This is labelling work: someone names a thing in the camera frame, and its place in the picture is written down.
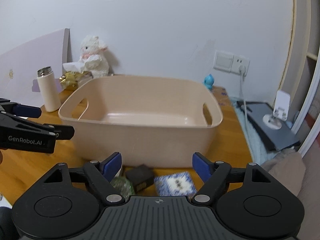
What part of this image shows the beige plastic storage basket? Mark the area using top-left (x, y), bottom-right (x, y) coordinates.
top-left (59, 75), bottom-right (223, 168)

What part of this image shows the blue white tissue pack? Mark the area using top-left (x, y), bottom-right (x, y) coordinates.
top-left (154, 172), bottom-right (197, 198)

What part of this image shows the black small box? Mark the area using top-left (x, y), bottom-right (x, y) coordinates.
top-left (125, 164), bottom-right (155, 193)

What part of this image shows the cream thermos bottle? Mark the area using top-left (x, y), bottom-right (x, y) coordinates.
top-left (37, 66), bottom-right (61, 112)

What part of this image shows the blue bird figurine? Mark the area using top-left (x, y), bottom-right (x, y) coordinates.
top-left (203, 74), bottom-right (214, 90)

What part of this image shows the white door frame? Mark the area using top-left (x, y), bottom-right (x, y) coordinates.
top-left (294, 0), bottom-right (319, 156)

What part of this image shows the green snack bag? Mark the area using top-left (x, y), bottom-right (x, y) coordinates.
top-left (111, 177), bottom-right (135, 201)

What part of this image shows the white wall switch socket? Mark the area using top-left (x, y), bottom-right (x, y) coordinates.
top-left (213, 50), bottom-right (250, 76)

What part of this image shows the white power cable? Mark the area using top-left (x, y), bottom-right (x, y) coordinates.
top-left (237, 65), bottom-right (252, 143)

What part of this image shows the white phone stand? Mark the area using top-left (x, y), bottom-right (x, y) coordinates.
top-left (263, 90), bottom-right (290, 130)

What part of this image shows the light blue blanket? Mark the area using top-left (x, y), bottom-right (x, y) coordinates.
top-left (230, 97), bottom-right (268, 165)

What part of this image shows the white plush lamb toy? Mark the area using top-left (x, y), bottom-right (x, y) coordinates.
top-left (79, 35), bottom-right (110, 78)

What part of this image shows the gold tissue box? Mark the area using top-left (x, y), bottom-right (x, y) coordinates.
top-left (59, 62), bottom-right (93, 91)

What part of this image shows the lilac headboard panel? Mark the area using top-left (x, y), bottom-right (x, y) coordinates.
top-left (1, 28), bottom-right (69, 107)

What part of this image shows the beige grey clothing pile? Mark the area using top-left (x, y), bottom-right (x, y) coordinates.
top-left (261, 148), bottom-right (306, 197)

